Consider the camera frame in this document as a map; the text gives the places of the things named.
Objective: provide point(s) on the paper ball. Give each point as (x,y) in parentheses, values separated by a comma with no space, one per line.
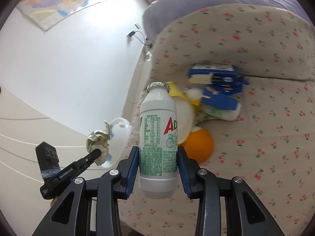
(97,137)

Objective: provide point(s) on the person's left hand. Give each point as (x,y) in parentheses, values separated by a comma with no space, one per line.
(53,202)

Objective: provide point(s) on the orange fruit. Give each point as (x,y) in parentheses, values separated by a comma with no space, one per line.
(199,145)

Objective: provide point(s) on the cherry print pillow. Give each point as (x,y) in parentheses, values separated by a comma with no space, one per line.
(221,34)

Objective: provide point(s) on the torn blue snack packet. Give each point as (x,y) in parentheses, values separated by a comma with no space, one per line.
(219,98)

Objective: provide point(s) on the blue cardboard box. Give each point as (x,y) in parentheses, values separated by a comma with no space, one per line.
(216,75)

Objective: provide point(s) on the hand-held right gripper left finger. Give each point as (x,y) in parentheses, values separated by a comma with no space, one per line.
(133,168)

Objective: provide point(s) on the white green-label drink bottle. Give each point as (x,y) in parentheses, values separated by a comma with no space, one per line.
(221,113)
(157,118)

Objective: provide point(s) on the yellow white paper bowl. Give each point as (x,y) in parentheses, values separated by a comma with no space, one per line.
(183,113)

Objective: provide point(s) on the colourful wall map poster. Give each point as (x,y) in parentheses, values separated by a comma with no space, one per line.
(56,2)

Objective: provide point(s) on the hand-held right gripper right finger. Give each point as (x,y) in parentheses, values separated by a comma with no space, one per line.
(184,169)

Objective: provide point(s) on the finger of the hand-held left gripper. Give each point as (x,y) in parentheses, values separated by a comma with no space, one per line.
(86,161)

